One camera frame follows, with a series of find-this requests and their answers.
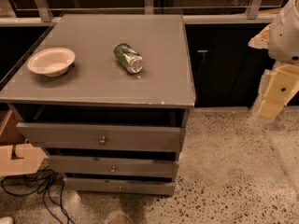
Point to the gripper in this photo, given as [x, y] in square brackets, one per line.
[285, 37]

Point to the grey top drawer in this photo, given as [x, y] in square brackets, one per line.
[107, 137]

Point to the grey drawer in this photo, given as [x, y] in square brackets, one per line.
[107, 137]
[120, 186]
[112, 166]

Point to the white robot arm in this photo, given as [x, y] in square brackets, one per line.
[281, 39]

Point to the grey bottom drawer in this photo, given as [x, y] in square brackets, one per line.
[120, 186]

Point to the grey drawer cabinet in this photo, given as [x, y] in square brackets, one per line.
[97, 90]

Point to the grey middle drawer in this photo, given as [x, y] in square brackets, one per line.
[112, 166]

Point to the dark cabinet behind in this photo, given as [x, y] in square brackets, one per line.
[226, 71]

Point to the green soda can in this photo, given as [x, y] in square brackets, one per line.
[129, 58]

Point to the brown shoe tip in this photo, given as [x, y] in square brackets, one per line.
[118, 218]

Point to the white paper bowl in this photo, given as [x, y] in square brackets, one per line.
[51, 62]

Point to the wooden board piece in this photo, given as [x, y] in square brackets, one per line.
[17, 156]

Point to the metal railing with glass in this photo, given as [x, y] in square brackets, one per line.
[47, 12]

